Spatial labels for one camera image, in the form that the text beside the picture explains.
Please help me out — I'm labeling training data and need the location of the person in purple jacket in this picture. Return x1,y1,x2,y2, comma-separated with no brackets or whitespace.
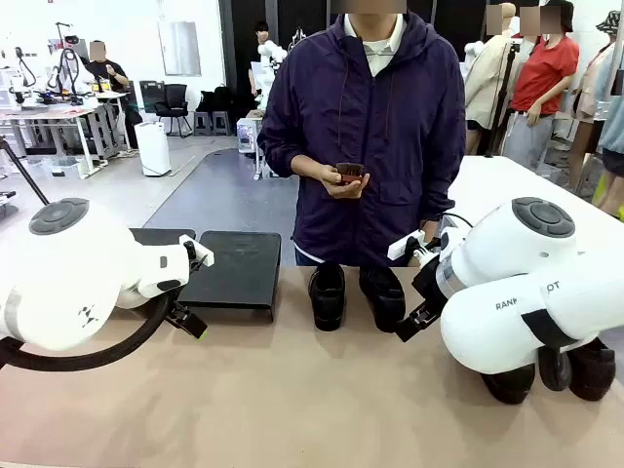
256,0,467,268

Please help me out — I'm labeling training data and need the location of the lit computer case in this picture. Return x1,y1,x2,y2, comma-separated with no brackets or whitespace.
236,118,265,156

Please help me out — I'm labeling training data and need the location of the figure in red t-shirt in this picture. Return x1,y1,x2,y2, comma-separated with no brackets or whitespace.
504,0,581,171

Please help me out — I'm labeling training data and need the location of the grey wall panel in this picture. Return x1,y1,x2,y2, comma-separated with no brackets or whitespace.
157,19,203,77

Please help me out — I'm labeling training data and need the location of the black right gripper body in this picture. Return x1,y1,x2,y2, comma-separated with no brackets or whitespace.
411,255,443,309

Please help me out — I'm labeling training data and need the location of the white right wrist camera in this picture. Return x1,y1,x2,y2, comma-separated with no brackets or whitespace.
387,228,426,261

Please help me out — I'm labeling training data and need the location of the brown wooden shoe brush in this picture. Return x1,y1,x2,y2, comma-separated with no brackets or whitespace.
334,162,368,188

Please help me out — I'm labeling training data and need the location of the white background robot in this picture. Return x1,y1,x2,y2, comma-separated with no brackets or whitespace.
256,39,289,111

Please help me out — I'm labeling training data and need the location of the white table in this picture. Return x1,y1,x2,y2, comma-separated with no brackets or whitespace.
447,154,624,254

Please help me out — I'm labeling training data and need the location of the person's right forearm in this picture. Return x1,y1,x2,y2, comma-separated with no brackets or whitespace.
262,144,323,182

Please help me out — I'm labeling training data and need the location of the seated person in black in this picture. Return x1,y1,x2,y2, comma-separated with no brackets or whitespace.
79,41,144,150

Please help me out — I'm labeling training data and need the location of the black bag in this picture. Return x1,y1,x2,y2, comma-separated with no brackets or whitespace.
196,85,238,115

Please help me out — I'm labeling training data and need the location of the mannequin in beige jacket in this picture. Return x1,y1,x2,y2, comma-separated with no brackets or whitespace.
464,2,519,157

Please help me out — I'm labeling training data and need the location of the white air purifier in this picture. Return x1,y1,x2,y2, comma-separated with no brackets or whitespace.
134,121,173,177

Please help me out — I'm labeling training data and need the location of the mannequin with bucket hat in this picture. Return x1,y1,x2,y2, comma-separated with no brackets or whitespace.
567,9,624,215

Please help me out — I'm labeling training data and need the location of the standing person in black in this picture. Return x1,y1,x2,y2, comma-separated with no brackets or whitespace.
247,19,275,98

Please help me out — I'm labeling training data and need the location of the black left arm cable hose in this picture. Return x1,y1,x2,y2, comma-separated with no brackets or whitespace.
0,292,173,373

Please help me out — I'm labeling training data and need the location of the person's left forearm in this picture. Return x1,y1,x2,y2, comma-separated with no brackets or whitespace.
421,155,465,223

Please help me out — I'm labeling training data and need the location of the wooden side table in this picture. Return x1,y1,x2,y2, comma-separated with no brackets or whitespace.
245,108,268,182

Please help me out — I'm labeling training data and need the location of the black leather loafer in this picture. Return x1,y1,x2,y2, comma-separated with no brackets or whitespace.
308,261,347,333
358,265,408,334

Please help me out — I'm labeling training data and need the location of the person's right hand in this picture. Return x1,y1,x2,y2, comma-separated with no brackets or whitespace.
316,164,371,201

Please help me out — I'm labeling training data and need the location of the person's left hand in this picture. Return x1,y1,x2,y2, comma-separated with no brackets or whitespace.
419,218,441,246

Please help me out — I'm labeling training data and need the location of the black tripod pole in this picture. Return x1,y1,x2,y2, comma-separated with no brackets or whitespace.
485,41,522,160

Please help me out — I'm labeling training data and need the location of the white workshop desk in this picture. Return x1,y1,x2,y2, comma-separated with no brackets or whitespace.
0,91,131,180

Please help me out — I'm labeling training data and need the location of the black slanted tripod leg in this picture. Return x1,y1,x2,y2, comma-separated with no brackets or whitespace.
0,136,51,207

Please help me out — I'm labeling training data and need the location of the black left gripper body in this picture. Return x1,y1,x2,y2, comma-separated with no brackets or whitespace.
183,240,209,275

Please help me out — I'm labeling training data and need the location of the black metal shoe stand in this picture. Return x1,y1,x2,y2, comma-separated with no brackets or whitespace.
128,227,198,248
175,230,284,324

